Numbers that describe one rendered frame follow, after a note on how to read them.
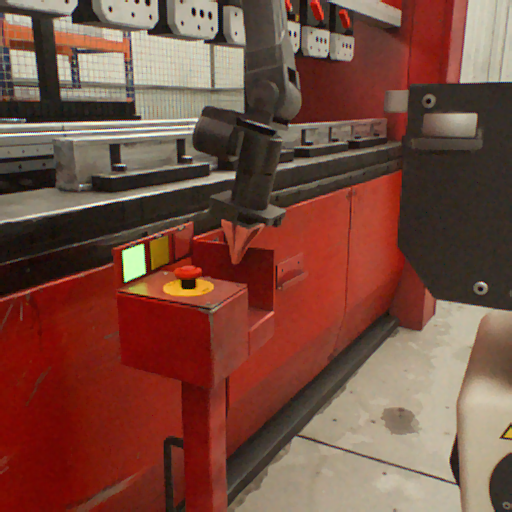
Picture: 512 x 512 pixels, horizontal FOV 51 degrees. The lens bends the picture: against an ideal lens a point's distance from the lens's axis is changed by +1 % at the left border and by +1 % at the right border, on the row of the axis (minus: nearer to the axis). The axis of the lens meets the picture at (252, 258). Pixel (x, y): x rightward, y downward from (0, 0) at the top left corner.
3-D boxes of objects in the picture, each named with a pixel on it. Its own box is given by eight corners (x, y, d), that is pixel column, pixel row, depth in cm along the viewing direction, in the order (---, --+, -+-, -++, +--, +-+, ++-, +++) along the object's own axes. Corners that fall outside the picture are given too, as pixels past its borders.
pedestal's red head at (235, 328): (213, 391, 71) (210, 263, 66) (120, 366, 78) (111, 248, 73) (274, 335, 89) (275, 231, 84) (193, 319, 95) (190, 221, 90)
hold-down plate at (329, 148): (309, 157, 162) (309, 147, 161) (293, 157, 165) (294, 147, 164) (348, 150, 187) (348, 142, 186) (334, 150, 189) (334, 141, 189)
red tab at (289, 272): (282, 291, 142) (282, 266, 140) (275, 289, 143) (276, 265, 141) (307, 276, 154) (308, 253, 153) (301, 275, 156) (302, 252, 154)
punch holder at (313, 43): (307, 54, 160) (309, -7, 155) (282, 55, 164) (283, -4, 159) (328, 57, 172) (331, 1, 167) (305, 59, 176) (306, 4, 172)
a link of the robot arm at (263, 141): (276, 134, 71) (291, 131, 76) (231, 120, 74) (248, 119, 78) (265, 183, 74) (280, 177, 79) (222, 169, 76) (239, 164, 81)
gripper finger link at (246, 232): (220, 247, 88) (231, 193, 84) (258, 262, 85) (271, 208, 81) (198, 258, 82) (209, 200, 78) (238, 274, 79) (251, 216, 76)
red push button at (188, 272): (192, 298, 73) (192, 273, 72) (169, 293, 75) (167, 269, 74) (208, 289, 77) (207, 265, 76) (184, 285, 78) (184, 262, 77)
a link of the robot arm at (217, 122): (279, 83, 69) (298, 93, 77) (203, 62, 72) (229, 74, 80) (253, 173, 72) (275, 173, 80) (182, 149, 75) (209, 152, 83)
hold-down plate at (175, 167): (111, 192, 98) (110, 176, 97) (91, 190, 101) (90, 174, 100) (210, 175, 122) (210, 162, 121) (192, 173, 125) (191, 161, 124)
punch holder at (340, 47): (335, 58, 176) (337, 3, 171) (312, 60, 180) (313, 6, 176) (352, 61, 188) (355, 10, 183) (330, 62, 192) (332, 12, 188)
